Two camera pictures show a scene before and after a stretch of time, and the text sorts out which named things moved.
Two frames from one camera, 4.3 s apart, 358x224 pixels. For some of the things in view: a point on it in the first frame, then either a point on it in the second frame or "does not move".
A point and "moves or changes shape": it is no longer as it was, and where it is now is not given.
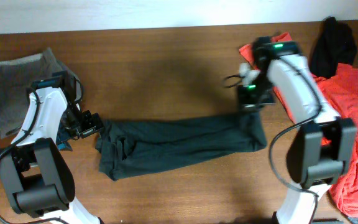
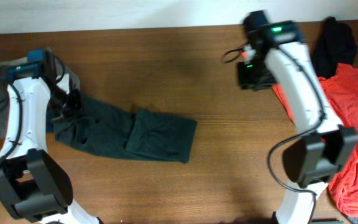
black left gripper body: x=83 y=122 -> x=63 y=104
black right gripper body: x=257 y=95 -> x=255 y=74
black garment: x=334 y=44 does not move
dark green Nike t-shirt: x=128 y=147 moves or changes shape
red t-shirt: x=353 y=91 does not move
